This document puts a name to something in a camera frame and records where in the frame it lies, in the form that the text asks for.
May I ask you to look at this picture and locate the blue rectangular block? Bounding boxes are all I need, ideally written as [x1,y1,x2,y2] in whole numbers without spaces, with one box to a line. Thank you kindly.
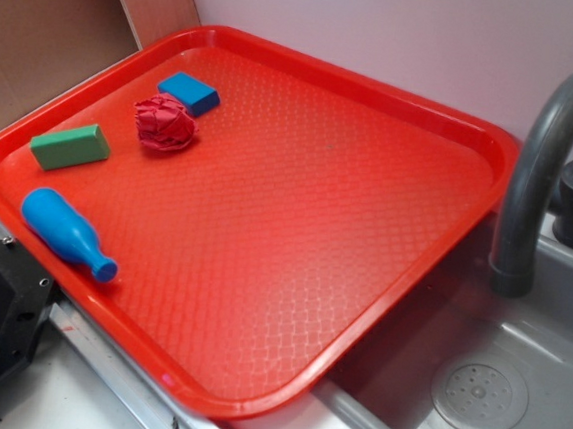
[157,72,220,117]

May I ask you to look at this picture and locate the green rectangular block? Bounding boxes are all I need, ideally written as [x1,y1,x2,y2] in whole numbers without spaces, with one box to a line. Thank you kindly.
[29,124,111,171]

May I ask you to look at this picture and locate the red plastic tray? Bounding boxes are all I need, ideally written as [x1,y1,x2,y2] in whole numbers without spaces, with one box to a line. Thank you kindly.
[0,26,519,420]

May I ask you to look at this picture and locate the red crumpled paper ball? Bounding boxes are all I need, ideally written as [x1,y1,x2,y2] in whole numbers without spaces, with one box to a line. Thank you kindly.
[134,93,199,152]

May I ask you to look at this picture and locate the blue plastic toy bottle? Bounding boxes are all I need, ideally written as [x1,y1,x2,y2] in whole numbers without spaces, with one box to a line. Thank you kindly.
[21,187,118,283]

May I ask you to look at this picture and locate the grey plastic sink basin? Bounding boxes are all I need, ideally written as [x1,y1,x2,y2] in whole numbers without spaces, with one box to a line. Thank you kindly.
[315,218,573,429]

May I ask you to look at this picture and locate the round sink drain cover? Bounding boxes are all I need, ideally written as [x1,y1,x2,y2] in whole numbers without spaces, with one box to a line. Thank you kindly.
[430,358,529,429]

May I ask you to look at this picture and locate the grey curved faucet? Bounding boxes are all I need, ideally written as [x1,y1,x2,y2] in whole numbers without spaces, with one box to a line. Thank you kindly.
[489,74,573,298]

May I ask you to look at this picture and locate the brown cardboard panel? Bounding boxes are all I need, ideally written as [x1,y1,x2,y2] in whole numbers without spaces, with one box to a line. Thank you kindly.
[0,0,200,129]

